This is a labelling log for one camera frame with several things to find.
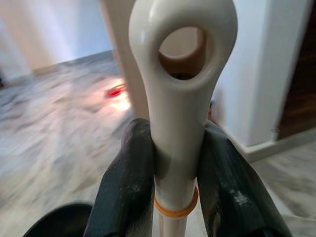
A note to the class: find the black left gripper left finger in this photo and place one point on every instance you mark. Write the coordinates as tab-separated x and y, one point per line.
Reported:
126	177

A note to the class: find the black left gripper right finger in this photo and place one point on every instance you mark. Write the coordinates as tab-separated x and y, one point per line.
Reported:
227	182

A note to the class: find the black round bin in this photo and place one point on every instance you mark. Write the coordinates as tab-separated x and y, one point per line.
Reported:
61	219

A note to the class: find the dark wooden door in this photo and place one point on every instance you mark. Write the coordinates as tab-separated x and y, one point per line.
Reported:
301	74

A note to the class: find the small red floor item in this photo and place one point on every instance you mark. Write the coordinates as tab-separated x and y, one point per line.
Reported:
114	92

